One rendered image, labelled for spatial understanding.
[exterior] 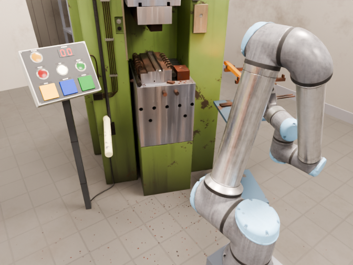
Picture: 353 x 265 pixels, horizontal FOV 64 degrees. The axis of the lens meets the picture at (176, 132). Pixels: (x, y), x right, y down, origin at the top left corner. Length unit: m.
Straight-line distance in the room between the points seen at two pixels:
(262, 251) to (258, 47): 0.65
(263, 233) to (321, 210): 1.49
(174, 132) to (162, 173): 0.37
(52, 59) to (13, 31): 3.00
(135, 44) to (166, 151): 0.84
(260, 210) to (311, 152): 0.32
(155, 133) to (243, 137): 1.06
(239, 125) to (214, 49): 1.15
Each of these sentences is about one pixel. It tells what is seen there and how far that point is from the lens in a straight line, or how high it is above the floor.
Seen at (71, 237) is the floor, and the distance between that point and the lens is 2.12.
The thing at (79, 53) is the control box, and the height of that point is 1.15.
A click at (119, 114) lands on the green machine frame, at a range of 2.06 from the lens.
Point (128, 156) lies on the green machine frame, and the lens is 2.26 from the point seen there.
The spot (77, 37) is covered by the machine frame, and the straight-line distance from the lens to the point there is 2.33.
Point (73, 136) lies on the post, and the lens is 1.86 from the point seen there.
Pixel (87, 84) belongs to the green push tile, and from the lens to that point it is 1.63.
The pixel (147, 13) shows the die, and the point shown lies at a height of 1.33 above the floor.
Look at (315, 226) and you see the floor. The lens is 2.30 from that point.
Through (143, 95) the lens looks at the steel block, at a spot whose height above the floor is 0.86.
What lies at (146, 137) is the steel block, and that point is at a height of 0.55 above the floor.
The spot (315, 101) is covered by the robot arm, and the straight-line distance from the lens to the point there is 0.97.
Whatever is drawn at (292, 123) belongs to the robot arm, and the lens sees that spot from 1.25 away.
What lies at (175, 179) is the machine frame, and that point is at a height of 0.13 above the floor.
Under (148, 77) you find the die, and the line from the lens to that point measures 1.81.
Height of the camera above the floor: 1.59
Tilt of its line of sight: 32 degrees down
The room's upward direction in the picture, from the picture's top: 1 degrees clockwise
